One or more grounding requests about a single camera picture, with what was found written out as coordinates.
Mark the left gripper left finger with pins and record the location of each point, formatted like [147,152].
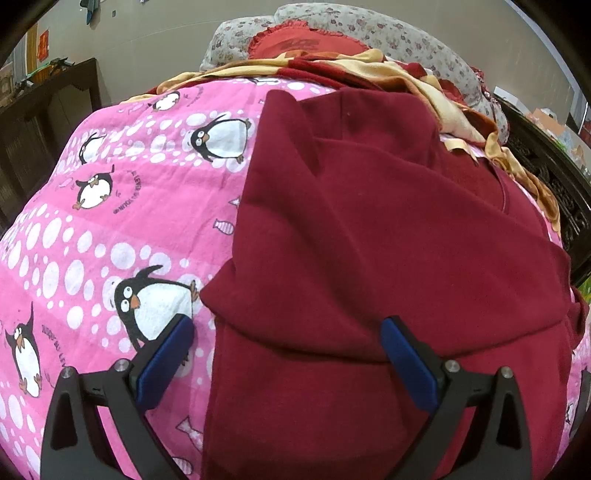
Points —
[75,444]

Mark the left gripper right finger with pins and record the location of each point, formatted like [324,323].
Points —
[497,443]

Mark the dark red sweater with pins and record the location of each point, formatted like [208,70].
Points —
[354,211]

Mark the pink penguin quilt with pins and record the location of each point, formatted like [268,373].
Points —
[136,219]

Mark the dark wooden side table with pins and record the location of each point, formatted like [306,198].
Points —
[35,128]

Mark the red yellow blanket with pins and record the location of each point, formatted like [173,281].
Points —
[371,70]

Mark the floral grey duvet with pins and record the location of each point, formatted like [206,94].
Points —
[397,39]

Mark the red ruffled pillow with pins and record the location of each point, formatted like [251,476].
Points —
[297,35]

